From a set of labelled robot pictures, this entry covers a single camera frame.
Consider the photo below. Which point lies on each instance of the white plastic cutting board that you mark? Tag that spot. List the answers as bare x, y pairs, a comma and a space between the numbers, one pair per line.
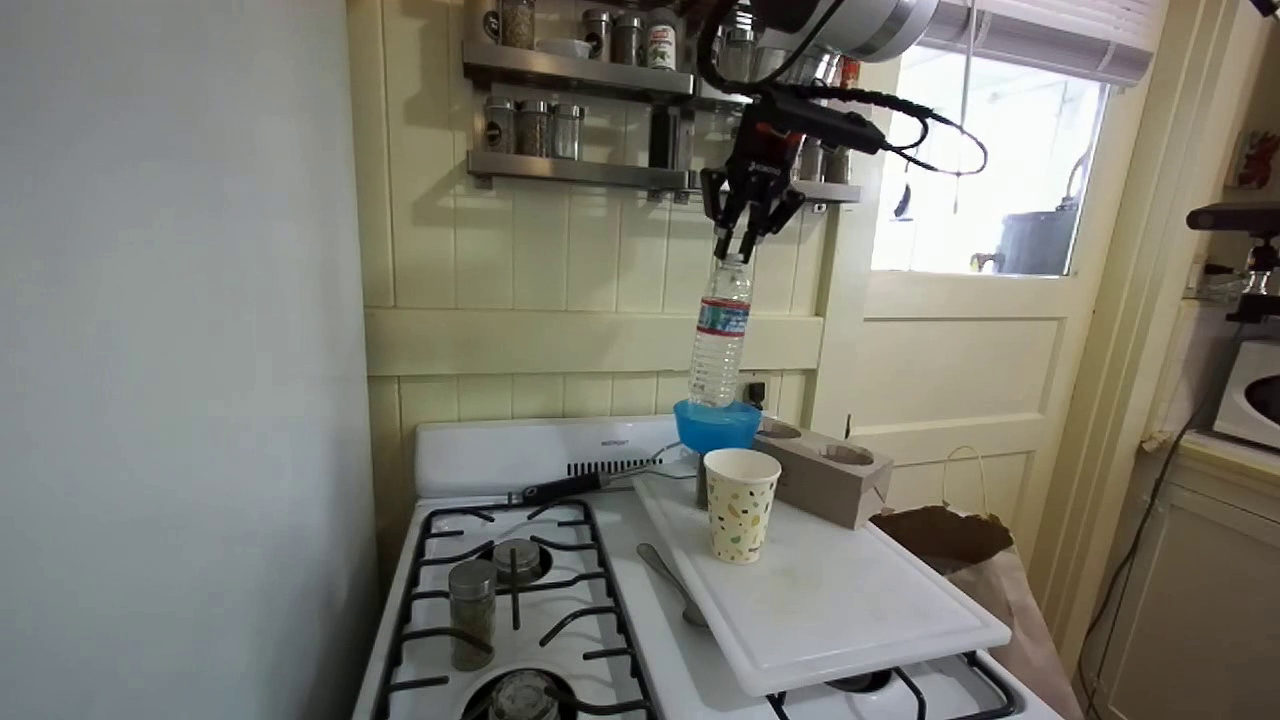
825, 600

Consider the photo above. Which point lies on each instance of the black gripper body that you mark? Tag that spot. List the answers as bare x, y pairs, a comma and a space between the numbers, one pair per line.
761, 141

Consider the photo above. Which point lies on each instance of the black stove grate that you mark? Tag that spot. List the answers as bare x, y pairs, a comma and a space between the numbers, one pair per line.
986, 687
425, 600

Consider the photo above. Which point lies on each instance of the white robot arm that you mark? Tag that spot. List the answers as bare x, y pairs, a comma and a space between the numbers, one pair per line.
854, 24

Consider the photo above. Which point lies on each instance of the metal spice rack shelf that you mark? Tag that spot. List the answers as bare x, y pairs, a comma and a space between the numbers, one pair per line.
572, 170
572, 73

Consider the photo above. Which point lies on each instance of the small metal cup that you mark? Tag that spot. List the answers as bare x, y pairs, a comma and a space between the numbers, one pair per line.
471, 614

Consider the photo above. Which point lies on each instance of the window blind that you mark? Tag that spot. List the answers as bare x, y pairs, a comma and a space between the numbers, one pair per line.
1055, 33

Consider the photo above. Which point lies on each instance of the clear plastic water bottle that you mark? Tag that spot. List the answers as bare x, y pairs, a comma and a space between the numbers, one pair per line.
722, 334

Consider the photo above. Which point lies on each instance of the brown paper bag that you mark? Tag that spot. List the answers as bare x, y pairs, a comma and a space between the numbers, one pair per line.
986, 563

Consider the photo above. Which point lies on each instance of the dark bucket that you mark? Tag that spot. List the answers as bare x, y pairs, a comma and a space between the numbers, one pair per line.
1036, 243

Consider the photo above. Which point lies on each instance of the cream cabinet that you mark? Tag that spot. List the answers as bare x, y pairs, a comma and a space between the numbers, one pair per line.
1203, 585

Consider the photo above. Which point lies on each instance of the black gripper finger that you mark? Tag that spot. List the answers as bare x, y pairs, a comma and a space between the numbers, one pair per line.
724, 213
767, 208

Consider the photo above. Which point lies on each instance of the cardboard cup carrier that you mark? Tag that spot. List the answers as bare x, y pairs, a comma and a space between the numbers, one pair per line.
835, 485

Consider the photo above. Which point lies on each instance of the glass spice jar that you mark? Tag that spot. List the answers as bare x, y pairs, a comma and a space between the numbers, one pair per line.
836, 160
496, 125
570, 131
596, 33
663, 43
534, 125
626, 38

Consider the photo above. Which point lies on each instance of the dotted paper cup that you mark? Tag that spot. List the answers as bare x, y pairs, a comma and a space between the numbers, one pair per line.
743, 505

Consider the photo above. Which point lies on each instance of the white gas stove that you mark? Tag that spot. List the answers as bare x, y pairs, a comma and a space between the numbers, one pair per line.
534, 454

